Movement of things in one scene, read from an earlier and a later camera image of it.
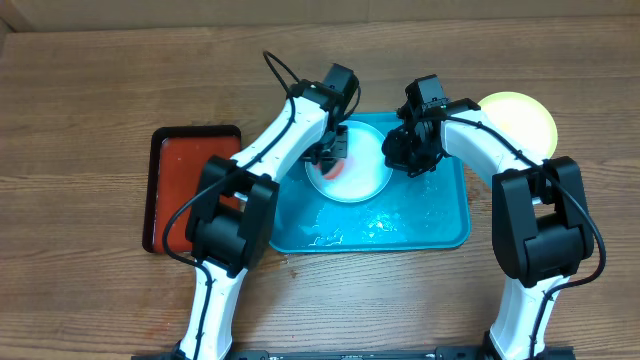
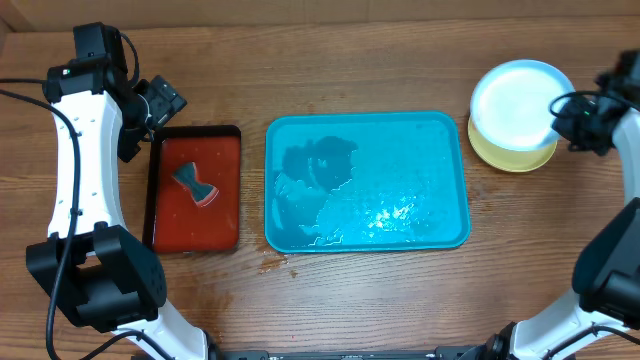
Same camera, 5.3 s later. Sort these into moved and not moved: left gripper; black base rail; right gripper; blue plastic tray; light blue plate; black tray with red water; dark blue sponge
Moved: light blue plate; right gripper; left gripper; dark blue sponge
Not moved: black tray with red water; black base rail; blue plastic tray
